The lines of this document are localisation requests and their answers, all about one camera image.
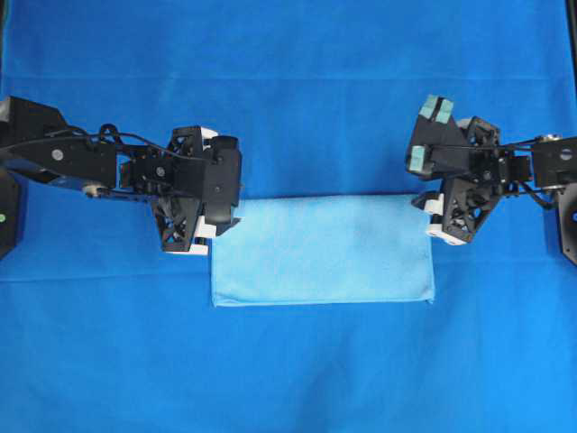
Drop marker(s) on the light blue towel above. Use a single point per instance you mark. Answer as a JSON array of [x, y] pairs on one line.
[[324, 250]]

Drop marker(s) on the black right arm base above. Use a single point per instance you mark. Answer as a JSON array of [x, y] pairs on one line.
[[560, 224]]

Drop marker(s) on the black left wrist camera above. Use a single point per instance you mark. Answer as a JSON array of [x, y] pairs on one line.
[[222, 182]]

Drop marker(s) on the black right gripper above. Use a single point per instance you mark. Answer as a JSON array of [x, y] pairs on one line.
[[466, 199]]

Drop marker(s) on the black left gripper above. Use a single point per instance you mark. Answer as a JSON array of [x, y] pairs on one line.
[[171, 178]]

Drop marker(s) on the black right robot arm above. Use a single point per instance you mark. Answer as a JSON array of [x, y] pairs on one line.
[[553, 166]]

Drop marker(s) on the blue table cloth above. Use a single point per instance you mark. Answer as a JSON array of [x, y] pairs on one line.
[[101, 331]]

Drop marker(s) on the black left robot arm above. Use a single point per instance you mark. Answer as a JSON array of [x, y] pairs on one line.
[[38, 144]]

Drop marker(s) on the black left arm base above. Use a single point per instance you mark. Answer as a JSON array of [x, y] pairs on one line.
[[13, 210]]

